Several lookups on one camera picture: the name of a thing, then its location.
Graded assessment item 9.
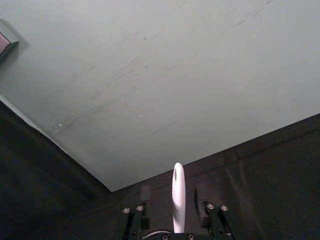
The dark grey box-shaped fixture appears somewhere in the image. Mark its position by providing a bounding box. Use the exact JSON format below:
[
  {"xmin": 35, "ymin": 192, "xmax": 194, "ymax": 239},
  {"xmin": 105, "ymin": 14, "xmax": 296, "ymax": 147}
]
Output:
[{"xmin": 0, "ymin": 19, "xmax": 20, "ymax": 62}]

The thin pale gripper cable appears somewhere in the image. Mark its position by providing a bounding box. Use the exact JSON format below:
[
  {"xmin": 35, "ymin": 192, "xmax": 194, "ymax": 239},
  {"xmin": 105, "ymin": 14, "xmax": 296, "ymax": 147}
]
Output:
[{"xmin": 143, "ymin": 230, "xmax": 174, "ymax": 240}]

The black table cloth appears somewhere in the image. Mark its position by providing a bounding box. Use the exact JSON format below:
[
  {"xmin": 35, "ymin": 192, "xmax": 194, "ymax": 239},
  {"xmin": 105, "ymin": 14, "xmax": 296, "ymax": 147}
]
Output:
[{"xmin": 0, "ymin": 94, "xmax": 320, "ymax": 240}]

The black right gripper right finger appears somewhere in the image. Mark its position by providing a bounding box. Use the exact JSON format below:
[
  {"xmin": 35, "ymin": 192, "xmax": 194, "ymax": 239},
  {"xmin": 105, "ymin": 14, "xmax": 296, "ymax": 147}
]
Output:
[{"xmin": 194, "ymin": 185, "xmax": 237, "ymax": 240}]

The plain pale wall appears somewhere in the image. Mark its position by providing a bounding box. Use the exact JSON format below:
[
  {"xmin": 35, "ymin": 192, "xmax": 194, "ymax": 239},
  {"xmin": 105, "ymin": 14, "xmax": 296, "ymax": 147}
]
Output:
[{"xmin": 0, "ymin": 0, "xmax": 320, "ymax": 193}]

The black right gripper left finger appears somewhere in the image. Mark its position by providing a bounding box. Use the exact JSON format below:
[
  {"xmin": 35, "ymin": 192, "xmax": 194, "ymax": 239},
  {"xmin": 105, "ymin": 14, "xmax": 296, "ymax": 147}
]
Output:
[{"xmin": 121, "ymin": 185, "xmax": 152, "ymax": 240}]

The small white plastic piece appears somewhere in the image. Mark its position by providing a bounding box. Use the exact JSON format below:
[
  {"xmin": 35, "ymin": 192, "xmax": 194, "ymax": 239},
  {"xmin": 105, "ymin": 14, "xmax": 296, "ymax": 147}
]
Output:
[{"xmin": 171, "ymin": 162, "xmax": 186, "ymax": 234}]

